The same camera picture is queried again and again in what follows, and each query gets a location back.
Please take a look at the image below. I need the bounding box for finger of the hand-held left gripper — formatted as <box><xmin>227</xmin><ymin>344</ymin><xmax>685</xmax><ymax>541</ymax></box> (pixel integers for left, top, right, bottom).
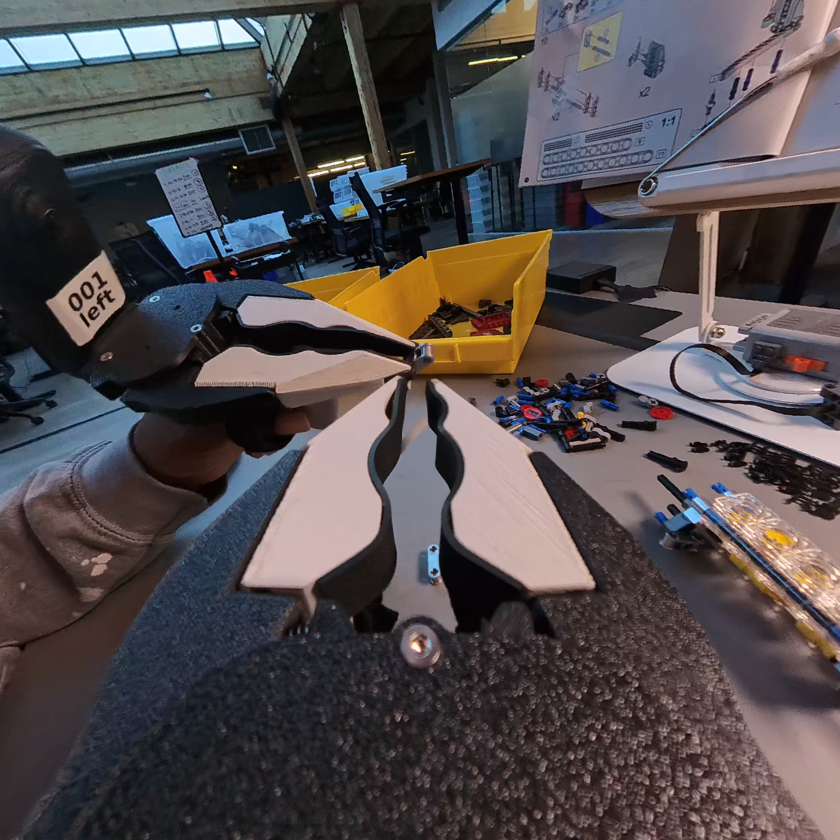
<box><xmin>194</xmin><ymin>346</ymin><xmax>412</xmax><ymax>432</ymax></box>
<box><xmin>235</xmin><ymin>294</ymin><xmax>419</xmax><ymax>361</ymax></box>

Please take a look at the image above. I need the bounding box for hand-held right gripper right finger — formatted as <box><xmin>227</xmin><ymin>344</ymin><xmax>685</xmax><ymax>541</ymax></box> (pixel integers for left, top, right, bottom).
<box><xmin>425</xmin><ymin>379</ymin><xmax>597</xmax><ymax>635</ymax></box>

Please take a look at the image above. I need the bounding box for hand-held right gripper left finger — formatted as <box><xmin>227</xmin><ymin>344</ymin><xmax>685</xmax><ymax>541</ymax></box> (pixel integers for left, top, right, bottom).
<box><xmin>239</xmin><ymin>377</ymin><xmax>410</xmax><ymax>634</ymax></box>

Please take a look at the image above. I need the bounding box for yellow bin with red panels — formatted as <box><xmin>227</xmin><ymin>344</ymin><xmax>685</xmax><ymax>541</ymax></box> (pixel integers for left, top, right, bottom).
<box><xmin>344</xmin><ymin>230</ymin><xmax>553</xmax><ymax>375</ymax></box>

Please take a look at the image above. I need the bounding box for person's left forearm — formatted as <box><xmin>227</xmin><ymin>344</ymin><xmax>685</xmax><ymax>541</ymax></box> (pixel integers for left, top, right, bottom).
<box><xmin>0</xmin><ymin>436</ymin><xmax>227</xmax><ymax>690</ymax></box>

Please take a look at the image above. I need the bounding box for grey desk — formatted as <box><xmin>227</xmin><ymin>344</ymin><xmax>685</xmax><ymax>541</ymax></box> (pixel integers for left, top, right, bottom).
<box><xmin>0</xmin><ymin>289</ymin><xmax>840</xmax><ymax>828</ymax></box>

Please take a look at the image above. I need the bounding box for person's left hand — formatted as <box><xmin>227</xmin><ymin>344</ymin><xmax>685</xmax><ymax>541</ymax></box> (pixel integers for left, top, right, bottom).
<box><xmin>131</xmin><ymin>408</ymin><xmax>312</xmax><ymax>492</ymax></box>

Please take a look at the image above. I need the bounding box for clear storage tub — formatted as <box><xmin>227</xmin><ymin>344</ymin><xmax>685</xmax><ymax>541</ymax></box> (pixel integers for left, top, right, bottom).
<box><xmin>146</xmin><ymin>210</ymin><xmax>294</xmax><ymax>254</ymax></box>

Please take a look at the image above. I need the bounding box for pile of small coloured connectors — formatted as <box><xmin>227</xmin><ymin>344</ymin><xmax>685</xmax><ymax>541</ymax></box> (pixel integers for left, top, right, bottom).
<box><xmin>493</xmin><ymin>371</ymin><xmax>628</xmax><ymax>455</ymax></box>

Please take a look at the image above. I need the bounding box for black office chair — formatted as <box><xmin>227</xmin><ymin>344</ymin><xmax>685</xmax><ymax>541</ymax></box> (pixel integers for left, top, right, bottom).
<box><xmin>348</xmin><ymin>172</ymin><xmax>431</xmax><ymax>265</ymax></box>
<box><xmin>0</xmin><ymin>322</ymin><xmax>59</xmax><ymax>428</ymax></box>

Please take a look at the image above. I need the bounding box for heap of dark building pieces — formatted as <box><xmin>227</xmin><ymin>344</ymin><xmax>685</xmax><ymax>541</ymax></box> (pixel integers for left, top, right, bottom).
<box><xmin>408</xmin><ymin>295</ymin><xmax>515</xmax><ymax>341</ymax></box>

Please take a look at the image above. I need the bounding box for white sign board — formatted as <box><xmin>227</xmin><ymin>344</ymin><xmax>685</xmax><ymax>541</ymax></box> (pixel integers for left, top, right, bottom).
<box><xmin>155</xmin><ymin>157</ymin><xmax>223</xmax><ymax>239</ymax></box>

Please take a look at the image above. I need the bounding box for stack of white boxes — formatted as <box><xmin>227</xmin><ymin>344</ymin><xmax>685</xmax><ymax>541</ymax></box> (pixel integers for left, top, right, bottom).
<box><xmin>328</xmin><ymin>164</ymin><xmax>410</xmax><ymax>221</ymax></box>

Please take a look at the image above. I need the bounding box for wooden book stand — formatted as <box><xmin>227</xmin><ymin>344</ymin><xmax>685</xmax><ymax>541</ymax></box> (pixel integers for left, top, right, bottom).
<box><xmin>581</xmin><ymin>144</ymin><xmax>840</xmax><ymax>469</ymax></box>

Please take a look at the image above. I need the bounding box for wooden top table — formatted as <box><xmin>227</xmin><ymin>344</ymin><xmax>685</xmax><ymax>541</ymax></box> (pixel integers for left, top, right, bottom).
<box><xmin>373</xmin><ymin>159</ymin><xmax>494</xmax><ymax>245</ymax></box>

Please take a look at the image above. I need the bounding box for stack of grey crates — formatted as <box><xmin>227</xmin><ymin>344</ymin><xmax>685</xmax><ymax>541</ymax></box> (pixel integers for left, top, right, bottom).
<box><xmin>466</xmin><ymin>167</ymin><xmax>585</xmax><ymax>231</ymax></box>

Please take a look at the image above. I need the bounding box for black power adapter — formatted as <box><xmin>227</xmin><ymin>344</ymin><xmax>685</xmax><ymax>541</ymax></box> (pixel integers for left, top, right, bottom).
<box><xmin>546</xmin><ymin>261</ymin><xmax>618</xmax><ymax>295</ymax></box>

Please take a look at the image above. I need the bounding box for transparent engine block assembly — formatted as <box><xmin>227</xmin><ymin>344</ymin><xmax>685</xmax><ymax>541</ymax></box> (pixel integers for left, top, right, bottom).
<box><xmin>655</xmin><ymin>474</ymin><xmax>840</xmax><ymax>665</ymax></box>

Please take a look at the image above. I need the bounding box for pile of small black pins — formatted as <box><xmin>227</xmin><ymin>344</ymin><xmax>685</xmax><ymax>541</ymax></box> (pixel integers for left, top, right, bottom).
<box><xmin>688</xmin><ymin>438</ymin><xmax>840</xmax><ymax>520</ymax></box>

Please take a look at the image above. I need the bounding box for grey battery box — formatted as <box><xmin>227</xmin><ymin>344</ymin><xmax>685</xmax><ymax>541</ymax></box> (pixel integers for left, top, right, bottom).
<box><xmin>738</xmin><ymin>308</ymin><xmax>840</xmax><ymax>383</ymax></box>

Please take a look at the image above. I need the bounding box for instruction booklet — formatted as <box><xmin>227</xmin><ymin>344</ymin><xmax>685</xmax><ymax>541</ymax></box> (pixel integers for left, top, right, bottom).
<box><xmin>518</xmin><ymin>0</ymin><xmax>840</xmax><ymax>189</ymax></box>

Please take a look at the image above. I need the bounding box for black motor cable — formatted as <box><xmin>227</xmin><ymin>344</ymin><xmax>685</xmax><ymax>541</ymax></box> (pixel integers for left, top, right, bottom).
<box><xmin>668</xmin><ymin>342</ymin><xmax>832</xmax><ymax>416</ymax></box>

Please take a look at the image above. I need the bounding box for black adapter cable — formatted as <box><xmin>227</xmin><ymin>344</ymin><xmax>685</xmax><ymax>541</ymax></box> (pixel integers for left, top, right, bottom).
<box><xmin>596</xmin><ymin>279</ymin><xmax>658</xmax><ymax>303</ymax></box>

